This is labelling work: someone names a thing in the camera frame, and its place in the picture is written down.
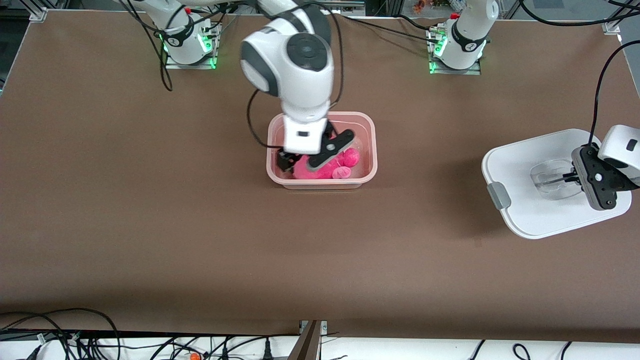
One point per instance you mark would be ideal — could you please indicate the brown table cover sheet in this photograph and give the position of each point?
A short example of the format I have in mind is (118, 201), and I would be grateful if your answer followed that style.
(200, 275)

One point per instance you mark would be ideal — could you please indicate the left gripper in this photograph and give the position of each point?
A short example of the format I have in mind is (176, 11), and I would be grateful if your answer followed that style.
(568, 177)

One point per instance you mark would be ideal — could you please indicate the metal base plate green light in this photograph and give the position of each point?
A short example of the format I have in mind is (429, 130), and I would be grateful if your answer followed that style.
(470, 71)
(172, 64)

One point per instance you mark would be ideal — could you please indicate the silver metal rail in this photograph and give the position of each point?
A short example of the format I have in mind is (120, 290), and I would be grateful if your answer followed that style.
(350, 5)

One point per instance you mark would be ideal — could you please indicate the aluminium frame profile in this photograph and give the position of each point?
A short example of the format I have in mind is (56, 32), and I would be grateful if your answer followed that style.
(307, 345)

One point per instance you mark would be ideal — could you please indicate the silver corner bracket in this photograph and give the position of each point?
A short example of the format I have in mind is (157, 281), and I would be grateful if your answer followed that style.
(612, 27)
(38, 14)

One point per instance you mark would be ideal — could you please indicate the pink translucent plastic box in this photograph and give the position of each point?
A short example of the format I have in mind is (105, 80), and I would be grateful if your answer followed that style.
(365, 125)

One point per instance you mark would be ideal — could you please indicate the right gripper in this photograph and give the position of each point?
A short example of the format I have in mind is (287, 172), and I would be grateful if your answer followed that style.
(285, 159)

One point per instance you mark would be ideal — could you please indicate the small orange object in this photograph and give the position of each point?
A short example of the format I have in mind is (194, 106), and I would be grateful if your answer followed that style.
(194, 356)

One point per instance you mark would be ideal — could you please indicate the white box lid grey latches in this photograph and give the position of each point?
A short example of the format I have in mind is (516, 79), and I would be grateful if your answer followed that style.
(525, 210)

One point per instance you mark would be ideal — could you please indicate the colourful toy pile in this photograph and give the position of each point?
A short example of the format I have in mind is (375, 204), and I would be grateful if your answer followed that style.
(430, 5)

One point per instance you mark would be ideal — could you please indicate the pink plush toy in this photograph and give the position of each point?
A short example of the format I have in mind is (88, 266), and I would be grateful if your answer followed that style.
(352, 157)

